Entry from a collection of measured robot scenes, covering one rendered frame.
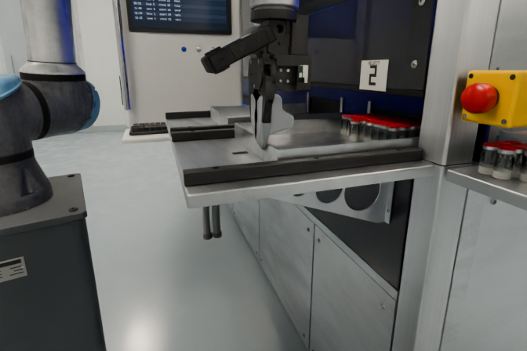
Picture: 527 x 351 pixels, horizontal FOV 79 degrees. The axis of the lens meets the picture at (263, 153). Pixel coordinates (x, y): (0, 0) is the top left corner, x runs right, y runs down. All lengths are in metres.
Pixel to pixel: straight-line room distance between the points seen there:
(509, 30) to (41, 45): 0.81
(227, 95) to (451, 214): 1.04
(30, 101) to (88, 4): 5.38
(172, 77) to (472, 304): 1.20
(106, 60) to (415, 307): 5.69
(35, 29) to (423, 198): 0.78
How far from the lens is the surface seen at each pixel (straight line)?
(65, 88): 0.76
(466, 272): 0.74
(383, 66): 0.68
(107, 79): 5.98
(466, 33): 0.57
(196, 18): 1.40
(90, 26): 6.03
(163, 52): 1.38
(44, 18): 0.77
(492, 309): 0.87
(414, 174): 0.57
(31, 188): 0.73
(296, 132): 0.77
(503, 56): 0.63
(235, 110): 1.07
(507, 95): 0.51
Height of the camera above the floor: 1.03
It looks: 15 degrees down
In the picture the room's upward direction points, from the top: straight up
